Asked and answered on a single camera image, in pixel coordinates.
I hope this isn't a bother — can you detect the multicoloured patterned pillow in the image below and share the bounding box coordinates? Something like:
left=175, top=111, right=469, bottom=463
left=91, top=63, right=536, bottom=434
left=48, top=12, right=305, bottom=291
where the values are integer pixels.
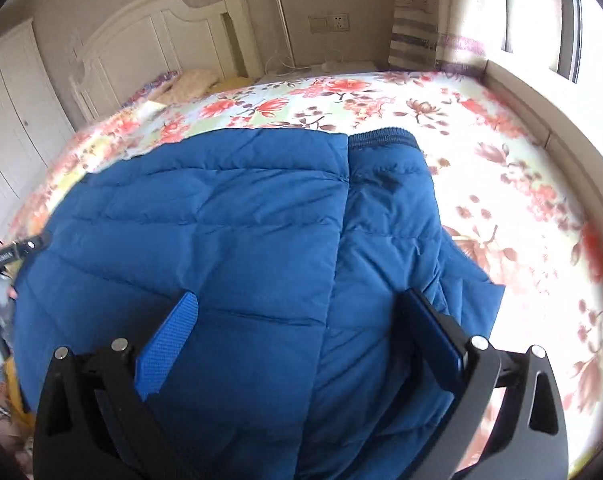
left=122, top=71, right=180, bottom=109

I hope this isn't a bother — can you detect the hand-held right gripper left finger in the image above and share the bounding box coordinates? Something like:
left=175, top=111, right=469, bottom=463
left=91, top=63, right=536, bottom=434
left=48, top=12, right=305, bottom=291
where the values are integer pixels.
left=31, top=290, right=199, bottom=480

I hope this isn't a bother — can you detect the floral bedsheet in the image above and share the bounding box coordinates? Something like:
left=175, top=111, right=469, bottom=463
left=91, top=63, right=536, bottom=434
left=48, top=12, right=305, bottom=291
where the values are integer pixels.
left=6, top=71, right=603, bottom=471

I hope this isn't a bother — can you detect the striped patterned curtain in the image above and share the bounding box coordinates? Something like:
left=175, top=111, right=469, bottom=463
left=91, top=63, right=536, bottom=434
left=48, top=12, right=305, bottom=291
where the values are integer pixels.
left=389, top=0, right=488, bottom=75

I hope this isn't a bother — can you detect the beige pillow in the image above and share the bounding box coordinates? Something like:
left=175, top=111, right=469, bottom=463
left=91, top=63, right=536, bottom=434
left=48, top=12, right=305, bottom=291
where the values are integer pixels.
left=156, top=68, right=221, bottom=106

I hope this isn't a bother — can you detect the white window ledge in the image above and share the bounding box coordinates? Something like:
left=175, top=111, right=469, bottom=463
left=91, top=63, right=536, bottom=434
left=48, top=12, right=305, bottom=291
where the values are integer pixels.
left=483, top=59, right=603, bottom=206

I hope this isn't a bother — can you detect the white cable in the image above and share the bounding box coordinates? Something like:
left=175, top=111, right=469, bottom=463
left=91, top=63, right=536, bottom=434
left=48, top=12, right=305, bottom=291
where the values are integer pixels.
left=262, top=49, right=348, bottom=77

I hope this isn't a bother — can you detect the yellow daisy print blanket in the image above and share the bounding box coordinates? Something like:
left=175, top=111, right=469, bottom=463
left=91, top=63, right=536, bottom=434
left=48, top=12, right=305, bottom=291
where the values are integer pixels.
left=208, top=76, right=260, bottom=95

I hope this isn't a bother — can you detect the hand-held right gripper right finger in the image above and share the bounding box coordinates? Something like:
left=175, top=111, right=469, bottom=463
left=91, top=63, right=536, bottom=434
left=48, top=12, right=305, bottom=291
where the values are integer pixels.
left=399, top=287, right=569, bottom=480

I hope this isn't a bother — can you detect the white upright pole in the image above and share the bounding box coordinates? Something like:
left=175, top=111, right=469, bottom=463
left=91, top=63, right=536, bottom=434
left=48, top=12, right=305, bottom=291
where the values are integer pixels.
left=272, top=0, right=296, bottom=69

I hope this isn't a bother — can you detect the blue quilted jacket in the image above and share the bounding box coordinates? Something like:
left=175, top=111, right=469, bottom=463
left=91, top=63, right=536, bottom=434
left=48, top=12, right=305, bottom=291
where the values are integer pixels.
left=12, top=127, right=506, bottom=480

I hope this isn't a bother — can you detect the window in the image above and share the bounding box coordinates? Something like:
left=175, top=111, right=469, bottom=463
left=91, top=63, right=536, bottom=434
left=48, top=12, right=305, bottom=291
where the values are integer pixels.
left=501, top=0, right=603, bottom=87

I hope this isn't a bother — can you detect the white wooden headboard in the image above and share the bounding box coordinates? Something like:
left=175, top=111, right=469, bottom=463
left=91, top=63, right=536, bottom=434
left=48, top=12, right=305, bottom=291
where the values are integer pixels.
left=68, top=0, right=263, bottom=123

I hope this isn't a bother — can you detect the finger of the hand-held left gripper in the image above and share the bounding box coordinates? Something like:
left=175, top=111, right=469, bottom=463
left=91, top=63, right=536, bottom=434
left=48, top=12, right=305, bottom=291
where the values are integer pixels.
left=0, top=234, right=52, bottom=279

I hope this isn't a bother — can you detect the white wardrobe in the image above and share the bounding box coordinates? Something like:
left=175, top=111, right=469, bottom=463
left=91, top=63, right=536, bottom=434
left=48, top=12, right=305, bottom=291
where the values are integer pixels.
left=0, top=17, right=77, bottom=223

